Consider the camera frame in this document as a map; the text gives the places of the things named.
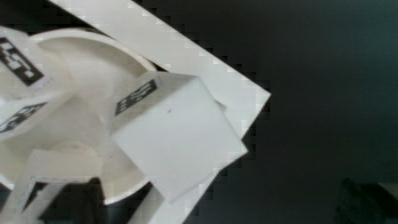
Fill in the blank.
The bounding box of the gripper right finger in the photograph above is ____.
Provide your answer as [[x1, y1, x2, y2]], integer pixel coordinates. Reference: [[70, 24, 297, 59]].
[[336, 179, 398, 224]]

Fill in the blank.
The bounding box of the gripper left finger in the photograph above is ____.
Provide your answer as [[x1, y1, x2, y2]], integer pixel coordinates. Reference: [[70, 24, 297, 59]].
[[39, 178, 109, 224]]

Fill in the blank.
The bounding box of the white stool leg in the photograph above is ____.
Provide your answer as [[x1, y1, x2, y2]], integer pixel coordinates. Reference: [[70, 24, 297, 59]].
[[112, 72, 246, 201], [0, 93, 73, 142], [0, 26, 52, 100]]

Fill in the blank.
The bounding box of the white round stool seat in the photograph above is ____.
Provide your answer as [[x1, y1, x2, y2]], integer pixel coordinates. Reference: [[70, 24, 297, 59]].
[[0, 29, 155, 203]]

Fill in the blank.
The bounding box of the white front fence bar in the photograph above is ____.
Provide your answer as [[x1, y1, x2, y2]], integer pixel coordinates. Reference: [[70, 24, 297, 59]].
[[0, 150, 103, 224]]

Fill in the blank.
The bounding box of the white fence bar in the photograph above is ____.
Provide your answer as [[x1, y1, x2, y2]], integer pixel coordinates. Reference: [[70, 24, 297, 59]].
[[48, 0, 270, 224], [0, 150, 103, 224]]

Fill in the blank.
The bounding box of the white right fence bar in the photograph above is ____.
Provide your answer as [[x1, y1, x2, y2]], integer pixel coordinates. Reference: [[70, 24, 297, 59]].
[[48, 0, 270, 224]]

